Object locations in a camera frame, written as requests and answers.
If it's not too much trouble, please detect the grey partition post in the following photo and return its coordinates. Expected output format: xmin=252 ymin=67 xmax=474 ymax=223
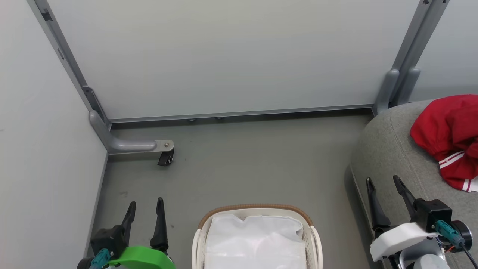
xmin=373 ymin=0 xmax=451 ymax=115
xmin=26 ymin=0 xmax=111 ymax=130

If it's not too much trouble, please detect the grey fabric sofa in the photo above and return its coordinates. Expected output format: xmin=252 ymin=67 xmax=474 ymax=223
xmin=350 ymin=99 xmax=478 ymax=269

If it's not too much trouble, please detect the red garment with white stripes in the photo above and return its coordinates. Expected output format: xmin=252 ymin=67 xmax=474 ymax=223
xmin=410 ymin=94 xmax=478 ymax=193

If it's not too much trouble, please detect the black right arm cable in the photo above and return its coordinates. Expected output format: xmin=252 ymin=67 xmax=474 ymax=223
xmin=435 ymin=220 xmax=478 ymax=269

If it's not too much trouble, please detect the grey partition floor rail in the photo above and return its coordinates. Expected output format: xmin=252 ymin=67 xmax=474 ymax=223
xmin=108 ymin=104 xmax=375 ymax=124

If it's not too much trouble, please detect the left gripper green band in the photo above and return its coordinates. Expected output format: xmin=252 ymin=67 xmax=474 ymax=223
xmin=77 ymin=197 xmax=176 ymax=269

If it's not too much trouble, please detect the grey partition foot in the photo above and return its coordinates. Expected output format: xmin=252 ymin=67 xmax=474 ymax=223
xmin=89 ymin=110 xmax=175 ymax=154

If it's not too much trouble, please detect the black caster wheel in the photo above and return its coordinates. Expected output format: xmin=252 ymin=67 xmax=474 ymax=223
xmin=157 ymin=149 xmax=175 ymax=167

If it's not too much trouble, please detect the beige plastic laundry basket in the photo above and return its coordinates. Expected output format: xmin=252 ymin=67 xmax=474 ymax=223
xmin=192 ymin=204 xmax=324 ymax=269

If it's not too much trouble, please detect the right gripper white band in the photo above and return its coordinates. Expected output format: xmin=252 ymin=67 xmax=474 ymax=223
xmin=366 ymin=174 xmax=440 ymax=263

